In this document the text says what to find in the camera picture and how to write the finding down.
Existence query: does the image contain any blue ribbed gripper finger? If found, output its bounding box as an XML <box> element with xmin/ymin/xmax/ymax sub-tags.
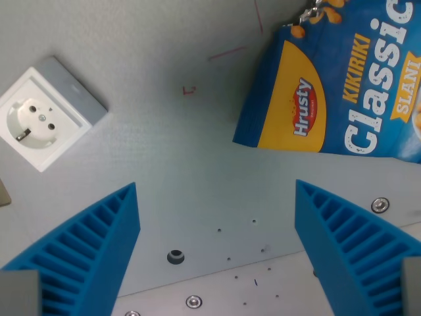
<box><xmin>0</xmin><ymin>182</ymin><xmax>141</xmax><ymax>316</ymax></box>
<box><xmin>294</xmin><ymin>179</ymin><xmax>421</xmax><ymax>316</ymax></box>

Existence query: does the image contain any black rubber hole grommet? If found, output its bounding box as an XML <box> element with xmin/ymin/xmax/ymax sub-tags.
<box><xmin>166</xmin><ymin>250</ymin><xmax>186</xmax><ymax>265</ymax></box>

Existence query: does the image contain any beige flat object corner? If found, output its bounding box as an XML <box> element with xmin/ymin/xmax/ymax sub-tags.
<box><xmin>0</xmin><ymin>179</ymin><xmax>12</xmax><ymax>207</ymax></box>

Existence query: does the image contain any blue Hrusty peanut snack bag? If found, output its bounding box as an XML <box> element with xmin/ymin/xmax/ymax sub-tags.
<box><xmin>232</xmin><ymin>0</ymin><xmax>421</xmax><ymax>165</ymax></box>

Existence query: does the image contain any white wall power socket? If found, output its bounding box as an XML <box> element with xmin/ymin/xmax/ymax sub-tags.
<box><xmin>0</xmin><ymin>55</ymin><xmax>109</xmax><ymax>173</ymax></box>

